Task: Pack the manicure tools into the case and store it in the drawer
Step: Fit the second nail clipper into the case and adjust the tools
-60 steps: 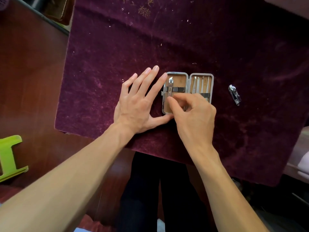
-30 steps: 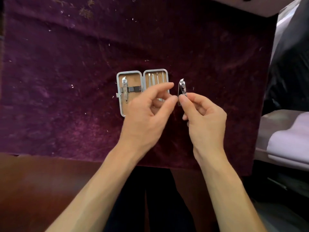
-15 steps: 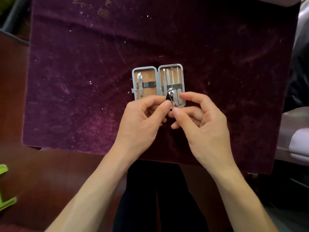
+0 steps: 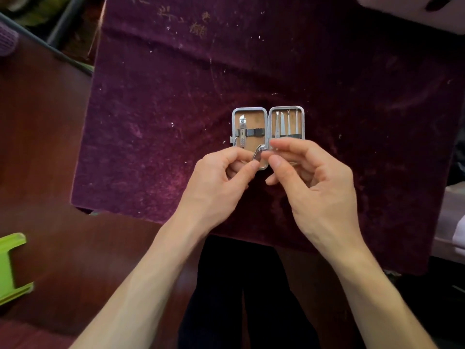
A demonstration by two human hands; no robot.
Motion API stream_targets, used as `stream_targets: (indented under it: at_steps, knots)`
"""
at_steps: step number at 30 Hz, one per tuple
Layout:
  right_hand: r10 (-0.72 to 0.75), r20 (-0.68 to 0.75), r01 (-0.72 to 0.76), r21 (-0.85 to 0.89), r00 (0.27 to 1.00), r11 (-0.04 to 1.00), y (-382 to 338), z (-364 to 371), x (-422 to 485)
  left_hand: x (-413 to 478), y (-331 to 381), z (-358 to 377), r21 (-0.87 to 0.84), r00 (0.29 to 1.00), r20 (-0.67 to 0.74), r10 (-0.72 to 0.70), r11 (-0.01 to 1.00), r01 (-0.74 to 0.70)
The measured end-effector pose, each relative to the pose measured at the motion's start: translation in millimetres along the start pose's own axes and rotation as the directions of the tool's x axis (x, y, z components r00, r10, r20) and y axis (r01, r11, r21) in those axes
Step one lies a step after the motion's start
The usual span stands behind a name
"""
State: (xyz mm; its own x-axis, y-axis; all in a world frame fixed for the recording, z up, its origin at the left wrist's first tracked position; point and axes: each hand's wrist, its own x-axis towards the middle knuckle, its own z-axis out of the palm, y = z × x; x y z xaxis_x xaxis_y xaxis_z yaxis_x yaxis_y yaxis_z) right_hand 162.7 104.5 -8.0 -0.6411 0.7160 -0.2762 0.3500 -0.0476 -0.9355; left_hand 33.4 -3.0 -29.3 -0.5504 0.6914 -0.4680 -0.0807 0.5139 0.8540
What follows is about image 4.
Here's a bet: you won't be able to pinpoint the dark metal bar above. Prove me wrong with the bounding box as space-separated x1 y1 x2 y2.
0 12 95 74

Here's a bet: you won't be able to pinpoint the silver manicure kit case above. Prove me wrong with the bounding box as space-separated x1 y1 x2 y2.
230 106 306 171

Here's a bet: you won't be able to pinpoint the white box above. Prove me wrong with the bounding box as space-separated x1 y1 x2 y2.
355 0 465 35

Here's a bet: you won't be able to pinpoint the person's right hand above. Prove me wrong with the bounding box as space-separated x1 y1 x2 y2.
261 138 365 251

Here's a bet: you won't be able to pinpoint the person's left forearm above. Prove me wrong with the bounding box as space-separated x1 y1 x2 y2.
69 219 212 349

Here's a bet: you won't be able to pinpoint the green plastic stool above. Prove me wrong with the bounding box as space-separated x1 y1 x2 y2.
0 232 35 306

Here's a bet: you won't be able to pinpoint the person's right forearm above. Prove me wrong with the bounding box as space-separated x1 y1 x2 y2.
315 232 439 349

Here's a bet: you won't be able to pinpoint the person's dark trousers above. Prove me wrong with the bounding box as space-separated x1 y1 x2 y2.
177 235 322 349

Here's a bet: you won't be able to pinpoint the purple velvet cloth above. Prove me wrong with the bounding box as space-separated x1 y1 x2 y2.
70 0 465 277

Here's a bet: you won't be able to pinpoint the person's left hand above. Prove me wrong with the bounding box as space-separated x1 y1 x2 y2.
173 146 261 237

